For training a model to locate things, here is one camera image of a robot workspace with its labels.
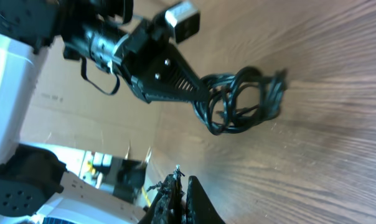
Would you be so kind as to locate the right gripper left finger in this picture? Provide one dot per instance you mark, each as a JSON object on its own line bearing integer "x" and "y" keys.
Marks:
{"x": 166, "y": 208}

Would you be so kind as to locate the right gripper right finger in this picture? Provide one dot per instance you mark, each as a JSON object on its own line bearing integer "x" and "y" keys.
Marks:
{"x": 199, "y": 208}

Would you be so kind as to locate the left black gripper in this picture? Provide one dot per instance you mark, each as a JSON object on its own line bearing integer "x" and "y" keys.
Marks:
{"x": 154, "y": 69}

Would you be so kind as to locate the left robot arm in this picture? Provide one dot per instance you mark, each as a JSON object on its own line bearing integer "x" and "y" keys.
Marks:
{"x": 32, "y": 180}

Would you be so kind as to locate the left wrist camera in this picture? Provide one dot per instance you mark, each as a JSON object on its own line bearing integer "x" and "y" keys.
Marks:
{"x": 182, "y": 20}

